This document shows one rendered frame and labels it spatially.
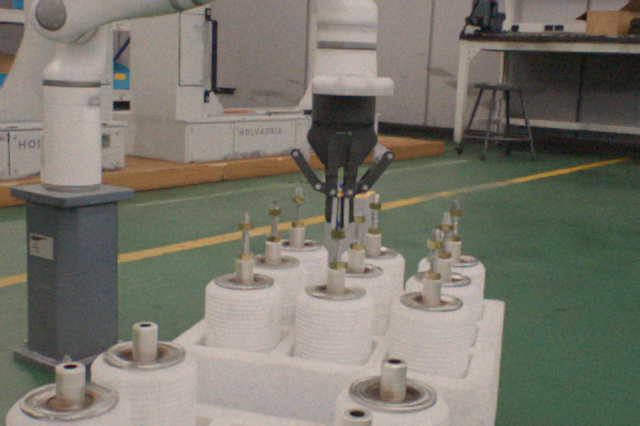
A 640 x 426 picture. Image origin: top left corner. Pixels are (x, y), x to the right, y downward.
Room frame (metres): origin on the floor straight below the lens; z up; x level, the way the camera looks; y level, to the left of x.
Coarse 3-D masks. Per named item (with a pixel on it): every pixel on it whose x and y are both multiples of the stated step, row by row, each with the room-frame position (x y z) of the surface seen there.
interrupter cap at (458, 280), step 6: (414, 276) 1.10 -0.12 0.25; (420, 276) 1.10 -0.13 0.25; (456, 276) 1.11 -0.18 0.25; (462, 276) 1.11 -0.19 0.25; (468, 276) 1.11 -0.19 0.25; (420, 282) 1.08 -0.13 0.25; (444, 282) 1.07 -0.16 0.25; (450, 282) 1.08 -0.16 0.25; (456, 282) 1.08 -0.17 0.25; (462, 282) 1.08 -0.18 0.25; (468, 282) 1.08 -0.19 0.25
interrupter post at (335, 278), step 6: (330, 270) 1.01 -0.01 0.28; (336, 270) 1.00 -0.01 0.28; (342, 270) 1.01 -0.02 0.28; (330, 276) 1.01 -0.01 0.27; (336, 276) 1.00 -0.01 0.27; (342, 276) 1.01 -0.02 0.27; (330, 282) 1.01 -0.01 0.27; (336, 282) 1.00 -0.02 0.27; (342, 282) 1.01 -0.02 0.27; (330, 288) 1.01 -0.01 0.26; (336, 288) 1.00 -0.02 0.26; (342, 288) 1.01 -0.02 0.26; (336, 294) 1.00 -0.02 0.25
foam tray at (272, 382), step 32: (192, 352) 0.98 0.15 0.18; (224, 352) 0.98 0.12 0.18; (288, 352) 1.00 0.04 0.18; (384, 352) 1.01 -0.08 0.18; (480, 352) 1.02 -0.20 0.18; (224, 384) 0.97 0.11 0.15; (256, 384) 0.96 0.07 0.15; (288, 384) 0.95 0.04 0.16; (320, 384) 0.94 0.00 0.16; (448, 384) 0.91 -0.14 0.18; (480, 384) 0.91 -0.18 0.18; (288, 416) 0.95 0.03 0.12; (320, 416) 0.94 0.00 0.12; (448, 416) 0.90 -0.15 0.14; (480, 416) 0.89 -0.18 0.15
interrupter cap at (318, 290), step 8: (312, 288) 1.02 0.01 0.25; (320, 288) 1.02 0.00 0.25; (352, 288) 1.03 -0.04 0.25; (360, 288) 1.03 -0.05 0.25; (312, 296) 0.99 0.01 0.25; (320, 296) 0.98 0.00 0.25; (328, 296) 0.98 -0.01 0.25; (336, 296) 0.98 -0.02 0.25; (344, 296) 0.99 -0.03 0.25; (352, 296) 0.98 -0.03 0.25; (360, 296) 0.99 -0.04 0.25
